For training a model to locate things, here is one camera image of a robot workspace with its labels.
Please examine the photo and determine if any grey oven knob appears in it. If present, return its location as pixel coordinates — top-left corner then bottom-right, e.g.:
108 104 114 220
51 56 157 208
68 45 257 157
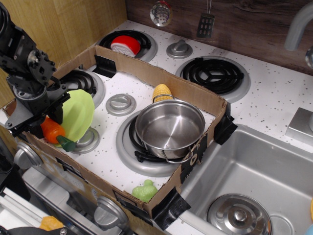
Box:
93 196 129 230
14 142 43 170

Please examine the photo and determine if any grey toy sink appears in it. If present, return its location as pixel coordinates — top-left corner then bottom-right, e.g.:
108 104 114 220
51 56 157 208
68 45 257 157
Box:
180 125 313 235

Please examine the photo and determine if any grey stove knob back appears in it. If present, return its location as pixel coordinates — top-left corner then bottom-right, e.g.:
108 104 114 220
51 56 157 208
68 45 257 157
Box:
166 40 193 59

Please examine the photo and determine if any red toy cheese wedge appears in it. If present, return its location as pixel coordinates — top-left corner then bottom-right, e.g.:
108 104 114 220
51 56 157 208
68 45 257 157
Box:
110 35 141 57

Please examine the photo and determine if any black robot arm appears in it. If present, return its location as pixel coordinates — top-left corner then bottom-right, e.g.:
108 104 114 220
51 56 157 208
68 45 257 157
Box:
0 4 70 139

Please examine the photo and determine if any yellow toy corn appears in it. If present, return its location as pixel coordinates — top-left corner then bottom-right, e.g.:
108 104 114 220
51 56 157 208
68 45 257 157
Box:
152 84 173 103

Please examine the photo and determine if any hanging metal strainer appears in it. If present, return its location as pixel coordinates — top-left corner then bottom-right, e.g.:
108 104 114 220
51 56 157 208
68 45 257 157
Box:
150 0 173 27

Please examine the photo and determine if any green toy vegetable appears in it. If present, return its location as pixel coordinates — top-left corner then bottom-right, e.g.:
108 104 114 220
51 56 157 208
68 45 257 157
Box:
132 179 158 203

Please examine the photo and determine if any grey stove knob front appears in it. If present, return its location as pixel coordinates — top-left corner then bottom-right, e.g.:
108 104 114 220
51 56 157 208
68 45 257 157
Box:
72 127 100 154

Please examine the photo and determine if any grey oven knob right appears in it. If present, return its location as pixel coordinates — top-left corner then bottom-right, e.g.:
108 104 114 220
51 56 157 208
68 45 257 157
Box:
93 196 129 230

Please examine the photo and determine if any hanging slotted spatula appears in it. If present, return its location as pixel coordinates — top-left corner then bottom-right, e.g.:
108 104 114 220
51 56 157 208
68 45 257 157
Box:
196 0 215 38

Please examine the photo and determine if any grey stove knob centre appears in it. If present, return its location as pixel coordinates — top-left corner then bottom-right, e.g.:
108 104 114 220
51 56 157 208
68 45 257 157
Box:
106 94 136 117

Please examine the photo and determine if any back right black burner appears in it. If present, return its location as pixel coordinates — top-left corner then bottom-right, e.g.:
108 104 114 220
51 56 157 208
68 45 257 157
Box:
176 56 251 103

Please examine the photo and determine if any grey oven knob left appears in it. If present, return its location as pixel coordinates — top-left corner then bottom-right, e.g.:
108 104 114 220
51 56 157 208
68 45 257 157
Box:
14 142 43 170

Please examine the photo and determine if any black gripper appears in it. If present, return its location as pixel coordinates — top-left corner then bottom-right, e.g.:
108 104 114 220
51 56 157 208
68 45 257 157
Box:
4 84 70 138

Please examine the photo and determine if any light green plastic plate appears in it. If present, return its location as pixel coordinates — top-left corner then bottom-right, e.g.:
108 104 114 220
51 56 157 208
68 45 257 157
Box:
61 89 95 142

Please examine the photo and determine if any orange sponge piece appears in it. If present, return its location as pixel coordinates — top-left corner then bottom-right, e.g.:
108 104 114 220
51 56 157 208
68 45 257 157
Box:
39 216 64 231

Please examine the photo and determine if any orange toy carrot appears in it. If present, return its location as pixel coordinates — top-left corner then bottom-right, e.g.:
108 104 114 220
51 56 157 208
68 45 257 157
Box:
41 117 76 152

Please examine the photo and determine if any front right black burner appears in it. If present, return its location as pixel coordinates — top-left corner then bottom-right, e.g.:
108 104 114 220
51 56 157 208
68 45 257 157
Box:
115 112 178 177

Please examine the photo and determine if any front left black burner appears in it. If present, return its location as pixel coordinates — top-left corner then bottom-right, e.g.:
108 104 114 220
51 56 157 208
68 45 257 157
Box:
60 69 105 108

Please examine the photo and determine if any stainless steel pot lid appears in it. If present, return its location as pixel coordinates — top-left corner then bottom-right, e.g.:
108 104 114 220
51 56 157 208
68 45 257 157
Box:
206 193 272 235

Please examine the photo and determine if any grey stove knob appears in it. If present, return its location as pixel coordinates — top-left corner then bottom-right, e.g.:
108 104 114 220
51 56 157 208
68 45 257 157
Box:
106 94 136 117
72 127 100 154
166 40 193 59

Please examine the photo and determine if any cardboard fence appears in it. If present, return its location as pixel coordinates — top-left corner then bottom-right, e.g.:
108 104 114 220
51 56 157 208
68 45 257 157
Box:
1 44 239 231

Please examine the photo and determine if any grey toy faucet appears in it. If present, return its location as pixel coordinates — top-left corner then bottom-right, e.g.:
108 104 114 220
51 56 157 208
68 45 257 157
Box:
284 2 313 51

